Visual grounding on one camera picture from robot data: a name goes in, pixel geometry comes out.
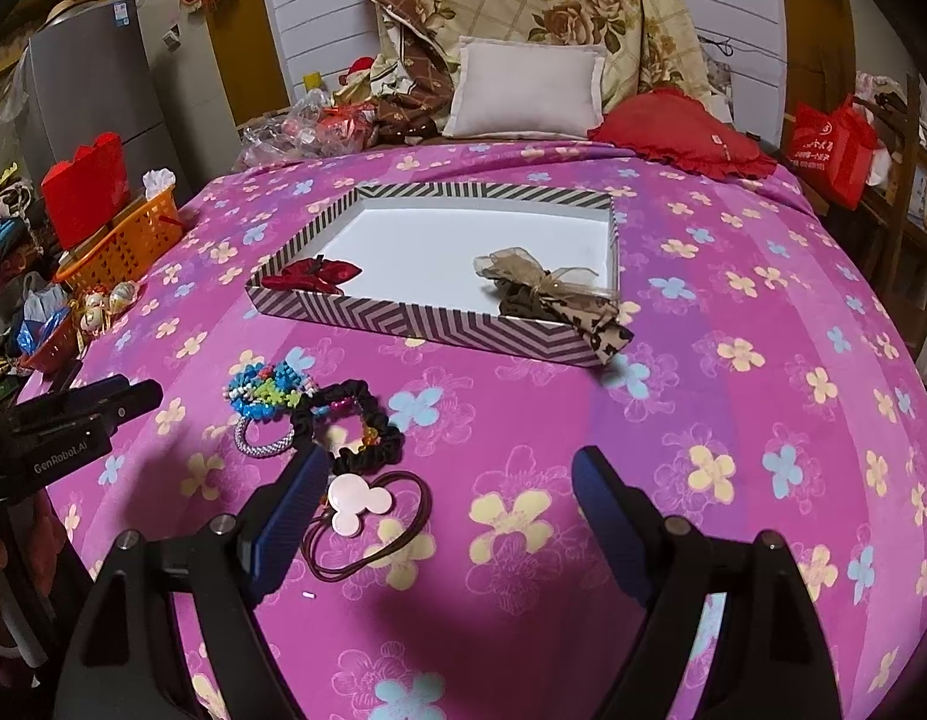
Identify black beaded scrunchie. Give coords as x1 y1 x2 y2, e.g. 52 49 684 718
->
292 379 406 475

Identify white pillow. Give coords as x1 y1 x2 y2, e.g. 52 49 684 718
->
442 36 608 140

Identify red shopping bag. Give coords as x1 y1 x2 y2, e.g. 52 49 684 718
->
787 95 880 211

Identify silver braided hair tie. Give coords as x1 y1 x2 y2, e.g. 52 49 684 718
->
234 414 303 457

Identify red plush toy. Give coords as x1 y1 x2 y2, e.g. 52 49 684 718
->
335 56 378 91

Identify wooden shelf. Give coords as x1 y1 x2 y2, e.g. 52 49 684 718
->
857 71 927 361

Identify grey refrigerator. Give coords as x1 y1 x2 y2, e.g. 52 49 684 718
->
17 0 194 200

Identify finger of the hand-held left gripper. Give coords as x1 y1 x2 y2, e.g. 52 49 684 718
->
68 377 133 410
94 380 163 434

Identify orange plastic basket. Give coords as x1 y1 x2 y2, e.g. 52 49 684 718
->
56 187 187 293

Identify lucky cat figurines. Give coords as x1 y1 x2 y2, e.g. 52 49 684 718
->
77 281 142 331

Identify colourful beaded bracelet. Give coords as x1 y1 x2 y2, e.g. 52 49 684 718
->
224 361 322 417

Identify pink floral bedsheet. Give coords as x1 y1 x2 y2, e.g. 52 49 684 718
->
47 139 927 720

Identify pile of clear plastic bags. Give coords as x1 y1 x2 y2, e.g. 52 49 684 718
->
238 86 382 170

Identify red bow hair clip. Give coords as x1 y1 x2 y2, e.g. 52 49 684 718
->
262 256 363 293

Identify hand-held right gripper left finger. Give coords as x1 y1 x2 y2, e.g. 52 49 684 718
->
54 442 329 720

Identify striped cardboard box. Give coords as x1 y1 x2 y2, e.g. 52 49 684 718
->
244 182 623 368

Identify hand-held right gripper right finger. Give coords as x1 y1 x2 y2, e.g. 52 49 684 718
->
570 445 843 720

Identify brown patterned blanket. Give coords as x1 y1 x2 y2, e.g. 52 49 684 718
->
324 0 464 147

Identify pink mouse-head hair tie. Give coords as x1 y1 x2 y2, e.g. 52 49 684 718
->
301 469 433 584

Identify brown organza bow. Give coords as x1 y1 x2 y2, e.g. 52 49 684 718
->
474 247 622 316

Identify red frilled cushion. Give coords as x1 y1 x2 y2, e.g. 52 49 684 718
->
587 88 778 179

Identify dark brown scrunchie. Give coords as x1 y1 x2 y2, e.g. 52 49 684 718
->
499 281 577 320

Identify blue plastic bag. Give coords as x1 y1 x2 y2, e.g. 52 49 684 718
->
17 289 82 353

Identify white panelled headboard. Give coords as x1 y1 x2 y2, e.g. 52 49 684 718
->
260 0 783 128

